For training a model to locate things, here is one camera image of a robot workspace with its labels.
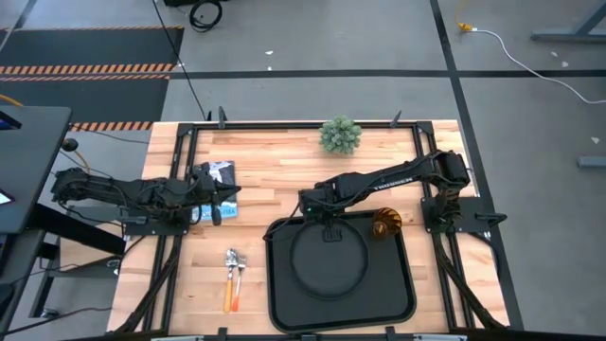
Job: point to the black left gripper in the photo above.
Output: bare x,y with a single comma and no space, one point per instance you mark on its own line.
199,189

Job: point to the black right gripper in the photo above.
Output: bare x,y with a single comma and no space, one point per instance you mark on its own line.
319,201

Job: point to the black round plate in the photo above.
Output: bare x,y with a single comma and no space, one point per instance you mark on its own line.
329,270

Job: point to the amber ribbed cup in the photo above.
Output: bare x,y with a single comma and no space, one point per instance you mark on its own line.
386,222

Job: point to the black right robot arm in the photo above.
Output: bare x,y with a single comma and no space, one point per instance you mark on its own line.
402,173

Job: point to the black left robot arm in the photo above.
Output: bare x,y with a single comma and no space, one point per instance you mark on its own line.
118,192

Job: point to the black rectangular tray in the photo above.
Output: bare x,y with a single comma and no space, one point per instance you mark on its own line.
388,293

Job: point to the blue illustrated book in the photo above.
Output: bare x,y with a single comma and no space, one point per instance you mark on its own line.
227,170

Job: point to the small green artificial plant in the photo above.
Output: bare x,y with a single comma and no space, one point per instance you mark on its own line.
340,135

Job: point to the black round knob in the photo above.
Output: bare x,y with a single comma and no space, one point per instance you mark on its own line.
69,144

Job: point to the black desk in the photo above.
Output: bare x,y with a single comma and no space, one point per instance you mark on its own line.
28,161

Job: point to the black hazard-striped floor mat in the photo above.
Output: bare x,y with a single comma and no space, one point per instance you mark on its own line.
85,47

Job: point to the grey metal foot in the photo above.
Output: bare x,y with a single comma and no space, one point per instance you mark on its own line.
592,162

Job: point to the grey metal table leg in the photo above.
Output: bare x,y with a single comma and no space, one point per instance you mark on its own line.
568,34

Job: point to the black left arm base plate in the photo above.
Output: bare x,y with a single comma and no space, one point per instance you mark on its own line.
142,228

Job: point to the black aluminium table frame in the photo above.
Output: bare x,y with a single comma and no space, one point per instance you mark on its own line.
284,125

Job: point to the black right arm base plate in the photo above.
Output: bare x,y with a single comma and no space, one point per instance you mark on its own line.
473,222

